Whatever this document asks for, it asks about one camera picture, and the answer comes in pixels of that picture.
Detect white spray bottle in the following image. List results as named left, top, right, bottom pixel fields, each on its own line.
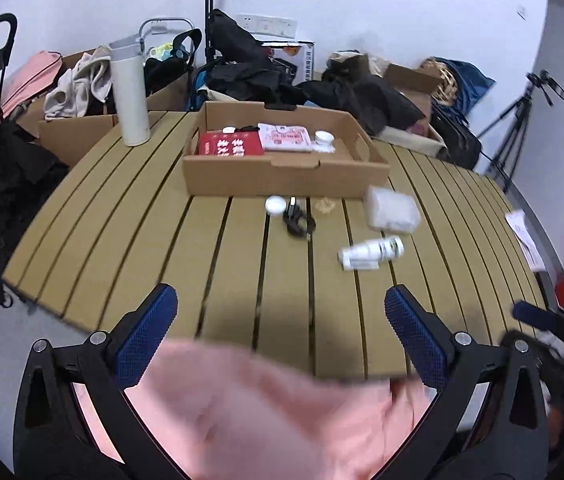
left=338, top=236, right=405, bottom=271

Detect white paper packets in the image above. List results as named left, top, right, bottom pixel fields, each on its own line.
left=504, top=209, right=548, bottom=272

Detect clear plastic box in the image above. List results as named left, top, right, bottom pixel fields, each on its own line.
left=364, top=185, right=421, bottom=233

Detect pink printed packet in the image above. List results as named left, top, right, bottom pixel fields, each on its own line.
left=257, top=122, right=314, bottom=153

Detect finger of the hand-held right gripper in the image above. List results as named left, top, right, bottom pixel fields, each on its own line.
left=512, top=301, right=564, bottom=342
left=501, top=330, right=564, bottom=363

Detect black cloth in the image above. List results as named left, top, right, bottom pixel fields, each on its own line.
left=302, top=65, right=428, bottom=136

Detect black suitcase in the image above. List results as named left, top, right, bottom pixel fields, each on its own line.
left=429, top=102, right=483, bottom=170

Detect black trolley handle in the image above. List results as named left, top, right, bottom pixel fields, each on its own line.
left=199, top=0, right=223, bottom=63

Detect beige cloth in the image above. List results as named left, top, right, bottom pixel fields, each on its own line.
left=43, top=45, right=115, bottom=122

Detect black backpack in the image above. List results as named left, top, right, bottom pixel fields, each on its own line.
left=144, top=29, right=203, bottom=97

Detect large cardboard box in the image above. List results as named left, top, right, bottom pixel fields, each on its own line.
left=0, top=47, right=118, bottom=167

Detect pink bag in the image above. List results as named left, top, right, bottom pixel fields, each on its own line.
left=0, top=51, right=62, bottom=116

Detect black tripod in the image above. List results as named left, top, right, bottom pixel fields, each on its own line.
left=477, top=80, right=543, bottom=191

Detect open cardboard box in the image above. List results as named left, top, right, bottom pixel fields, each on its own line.
left=384, top=62, right=445, bottom=138

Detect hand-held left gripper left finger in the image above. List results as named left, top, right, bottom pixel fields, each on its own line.
left=13, top=282, right=179, bottom=480

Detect large white ribbed cap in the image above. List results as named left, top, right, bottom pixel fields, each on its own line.
left=313, top=130, right=336, bottom=155

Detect blue bag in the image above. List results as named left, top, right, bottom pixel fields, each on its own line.
left=432, top=57, right=497, bottom=106

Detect pink jacket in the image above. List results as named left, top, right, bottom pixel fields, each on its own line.
left=74, top=337, right=443, bottom=480

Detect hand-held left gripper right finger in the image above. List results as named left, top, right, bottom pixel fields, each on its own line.
left=384, top=284, right=550, bottom=480

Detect small cardboard box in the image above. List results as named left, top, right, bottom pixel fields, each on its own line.
left=146, top=72, right=195, bottom=112

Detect silver metal frame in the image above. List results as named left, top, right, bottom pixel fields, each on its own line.
left=138, top=17, right=193, bottom=56

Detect shallow cardboard tray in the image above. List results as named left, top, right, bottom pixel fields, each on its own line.
left=182, top=100, right=391, bottom=198

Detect wicker ball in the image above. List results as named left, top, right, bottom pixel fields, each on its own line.
left=419, top=57, right=460, bottom=106

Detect small black cable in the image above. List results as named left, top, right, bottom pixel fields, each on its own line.
left=284, top=197, right=317, bottom=238

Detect red box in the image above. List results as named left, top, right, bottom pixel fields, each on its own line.
left=197, top=131, right=265, bottom=157

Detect black stroller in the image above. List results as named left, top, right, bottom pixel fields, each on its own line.
left=0, top=12, right=70, bottom=306

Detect white thermos bottle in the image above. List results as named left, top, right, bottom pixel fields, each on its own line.
left=109, top=35, right=151, bottom=147

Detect white wall socket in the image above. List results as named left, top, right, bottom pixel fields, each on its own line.
left=238, top=12, right=297, bottom=38

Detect white printed box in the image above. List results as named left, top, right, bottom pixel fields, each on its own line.
left=257, top=39, right=315, bottom=83

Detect black bag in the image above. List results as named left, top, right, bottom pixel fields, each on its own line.
left=207, top=8, right=307, bottom=106

